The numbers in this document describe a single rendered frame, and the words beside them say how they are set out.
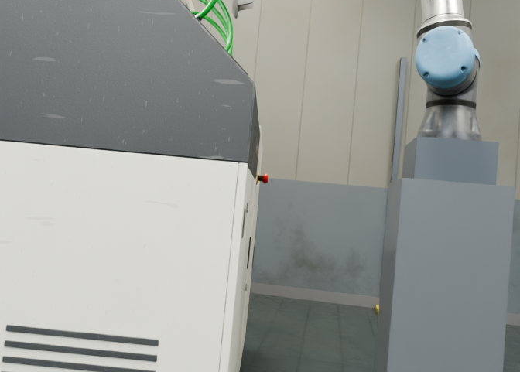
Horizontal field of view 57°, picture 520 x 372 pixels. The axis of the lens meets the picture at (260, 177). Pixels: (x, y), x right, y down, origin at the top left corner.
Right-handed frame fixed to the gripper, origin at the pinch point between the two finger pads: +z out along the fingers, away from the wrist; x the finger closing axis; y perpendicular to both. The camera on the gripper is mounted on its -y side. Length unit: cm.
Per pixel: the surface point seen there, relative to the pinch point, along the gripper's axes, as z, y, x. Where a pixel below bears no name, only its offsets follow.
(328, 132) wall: -6, 56, 238
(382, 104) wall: -31, 95, 233
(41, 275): 70, -29, -36
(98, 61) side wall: 27, -22, -36
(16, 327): 80, -32, -37
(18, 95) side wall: 35, -37, -36
